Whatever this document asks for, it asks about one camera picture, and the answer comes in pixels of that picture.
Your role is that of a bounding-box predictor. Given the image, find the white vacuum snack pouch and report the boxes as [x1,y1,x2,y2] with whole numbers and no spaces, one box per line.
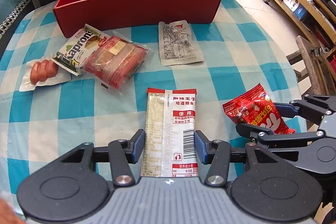
[158,20,204,67]

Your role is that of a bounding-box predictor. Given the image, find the white red spicy strip packet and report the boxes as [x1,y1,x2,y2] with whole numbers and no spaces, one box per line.
[141,88,199,177]

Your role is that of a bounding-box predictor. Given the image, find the green white Kapron wafer packet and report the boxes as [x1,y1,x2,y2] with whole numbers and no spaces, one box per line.
[52,24,110,76]

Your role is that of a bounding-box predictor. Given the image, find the red shiny snack packet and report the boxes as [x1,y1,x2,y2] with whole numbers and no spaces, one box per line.
[223,84,295,134]

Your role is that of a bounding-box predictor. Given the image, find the red clear-wrapped pastry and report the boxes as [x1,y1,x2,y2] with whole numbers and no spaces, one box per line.
[80,34,151,93]

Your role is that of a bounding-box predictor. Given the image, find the vacuum-packed sausages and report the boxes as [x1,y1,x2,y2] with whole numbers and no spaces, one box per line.
[19,57,71,92]

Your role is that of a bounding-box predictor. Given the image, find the wooden chair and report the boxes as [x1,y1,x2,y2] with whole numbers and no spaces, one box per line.
[286,36,335,97]

